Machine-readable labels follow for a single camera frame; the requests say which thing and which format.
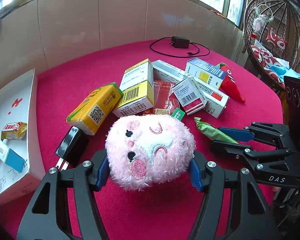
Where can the brown wicker hanging chair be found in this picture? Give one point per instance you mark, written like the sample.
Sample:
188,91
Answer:
245,32

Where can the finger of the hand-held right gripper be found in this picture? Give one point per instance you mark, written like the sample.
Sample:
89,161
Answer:
225,148
236,133

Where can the long white medicine box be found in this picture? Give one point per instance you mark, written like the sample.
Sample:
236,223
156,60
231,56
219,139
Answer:
170,71

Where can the pink plush toy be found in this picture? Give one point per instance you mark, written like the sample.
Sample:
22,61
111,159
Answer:
150,150

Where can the yellow tissue packet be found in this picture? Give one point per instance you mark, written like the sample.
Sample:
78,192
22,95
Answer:
95,107

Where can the blue white medicine box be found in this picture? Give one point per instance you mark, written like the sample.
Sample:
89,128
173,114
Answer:
202,71

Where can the yellow white medicine box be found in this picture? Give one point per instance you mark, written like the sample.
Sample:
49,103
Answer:
137,85

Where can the red white patterned pillow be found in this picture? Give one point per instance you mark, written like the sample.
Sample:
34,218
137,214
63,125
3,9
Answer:
276,40

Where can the red strawberry plush toy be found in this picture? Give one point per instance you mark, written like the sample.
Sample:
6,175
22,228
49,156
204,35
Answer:
231,85

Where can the red white medicine box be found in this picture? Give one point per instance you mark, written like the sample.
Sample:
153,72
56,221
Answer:
190,97

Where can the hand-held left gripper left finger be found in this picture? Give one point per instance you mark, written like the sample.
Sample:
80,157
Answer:
102,172

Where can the small yellow tea bag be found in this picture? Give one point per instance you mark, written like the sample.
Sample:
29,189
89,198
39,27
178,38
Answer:
161,111

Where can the yellow red snack packet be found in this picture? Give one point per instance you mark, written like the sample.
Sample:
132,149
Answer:
13,130

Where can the small blue white box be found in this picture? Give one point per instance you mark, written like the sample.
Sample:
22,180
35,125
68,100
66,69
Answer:
12,157

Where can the white cardboard storage box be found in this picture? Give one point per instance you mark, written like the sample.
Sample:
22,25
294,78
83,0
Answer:
5,112

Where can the red transparent packet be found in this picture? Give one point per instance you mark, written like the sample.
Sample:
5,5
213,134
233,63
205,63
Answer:
162,95

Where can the green snack packet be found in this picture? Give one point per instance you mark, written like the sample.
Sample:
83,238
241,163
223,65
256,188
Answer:
207,130

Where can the small green white sachet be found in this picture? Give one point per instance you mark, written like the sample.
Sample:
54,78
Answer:
177,113

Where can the black charger plug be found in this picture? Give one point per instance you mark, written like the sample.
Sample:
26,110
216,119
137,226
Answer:
70,142

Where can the blue cloth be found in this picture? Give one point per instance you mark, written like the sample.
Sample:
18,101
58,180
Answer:
277,71

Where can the red white patterned seat cushion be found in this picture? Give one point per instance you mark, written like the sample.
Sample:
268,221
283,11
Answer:
262,55

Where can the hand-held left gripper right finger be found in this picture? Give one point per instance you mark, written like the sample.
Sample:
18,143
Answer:
196,177

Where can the black power adapter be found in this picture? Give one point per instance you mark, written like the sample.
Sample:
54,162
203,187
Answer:
180,42

